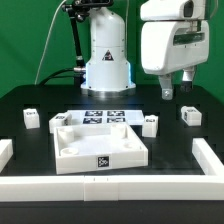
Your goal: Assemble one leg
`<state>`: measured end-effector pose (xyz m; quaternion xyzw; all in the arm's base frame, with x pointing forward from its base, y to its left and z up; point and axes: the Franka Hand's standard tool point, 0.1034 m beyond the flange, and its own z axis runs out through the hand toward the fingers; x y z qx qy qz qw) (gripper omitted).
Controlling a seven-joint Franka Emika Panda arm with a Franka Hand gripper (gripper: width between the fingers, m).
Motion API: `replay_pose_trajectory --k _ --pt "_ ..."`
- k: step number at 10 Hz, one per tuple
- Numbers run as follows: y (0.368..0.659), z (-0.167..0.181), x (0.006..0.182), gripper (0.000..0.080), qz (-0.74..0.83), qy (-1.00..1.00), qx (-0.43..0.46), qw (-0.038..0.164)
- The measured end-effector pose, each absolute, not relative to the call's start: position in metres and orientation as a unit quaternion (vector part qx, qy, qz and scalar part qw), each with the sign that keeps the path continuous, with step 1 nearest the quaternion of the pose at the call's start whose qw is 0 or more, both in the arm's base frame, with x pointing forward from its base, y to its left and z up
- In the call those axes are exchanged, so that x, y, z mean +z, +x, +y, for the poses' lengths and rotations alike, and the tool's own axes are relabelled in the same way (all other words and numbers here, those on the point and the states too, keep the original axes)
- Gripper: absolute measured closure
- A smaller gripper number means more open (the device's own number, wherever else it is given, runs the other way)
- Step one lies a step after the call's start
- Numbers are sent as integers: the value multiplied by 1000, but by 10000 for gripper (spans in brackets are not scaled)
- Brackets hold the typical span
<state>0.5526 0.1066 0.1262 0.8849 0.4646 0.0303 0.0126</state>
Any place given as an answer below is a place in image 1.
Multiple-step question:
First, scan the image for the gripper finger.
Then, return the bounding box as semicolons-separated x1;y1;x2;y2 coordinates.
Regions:
159;74;173;100
181;66;195;92

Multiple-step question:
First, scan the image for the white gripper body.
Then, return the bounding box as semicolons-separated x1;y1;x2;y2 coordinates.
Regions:
141;21;209;75

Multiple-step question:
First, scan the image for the white square table top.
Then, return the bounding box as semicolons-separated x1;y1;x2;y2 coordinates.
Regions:
54;123;148;174

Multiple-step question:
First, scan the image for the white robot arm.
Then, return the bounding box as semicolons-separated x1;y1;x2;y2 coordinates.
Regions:
81;0;215;100

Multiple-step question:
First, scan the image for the white right fence wall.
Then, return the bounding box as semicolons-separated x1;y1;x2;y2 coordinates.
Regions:
192;138;224;177

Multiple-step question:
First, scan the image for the white fence wall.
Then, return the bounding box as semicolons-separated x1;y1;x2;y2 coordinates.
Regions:
0;175;224;202
192;138;224;177
0;139;13;173

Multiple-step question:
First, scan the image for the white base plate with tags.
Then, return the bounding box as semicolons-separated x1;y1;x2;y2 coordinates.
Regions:
69;110;144;125

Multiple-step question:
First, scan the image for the black camera stand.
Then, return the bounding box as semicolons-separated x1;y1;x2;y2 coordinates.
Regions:
62;0;113;67

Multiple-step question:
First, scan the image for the black cable bundle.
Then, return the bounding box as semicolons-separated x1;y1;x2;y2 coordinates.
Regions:
38;66;87;86

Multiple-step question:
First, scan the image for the white cable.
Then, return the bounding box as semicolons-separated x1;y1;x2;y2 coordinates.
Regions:
34;0;68;86

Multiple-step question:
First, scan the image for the white front fence wall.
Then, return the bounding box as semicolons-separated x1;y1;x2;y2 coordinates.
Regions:
0;175;224;202

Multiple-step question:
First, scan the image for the white left fence wall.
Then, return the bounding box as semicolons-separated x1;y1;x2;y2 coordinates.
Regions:
0;139;13;173

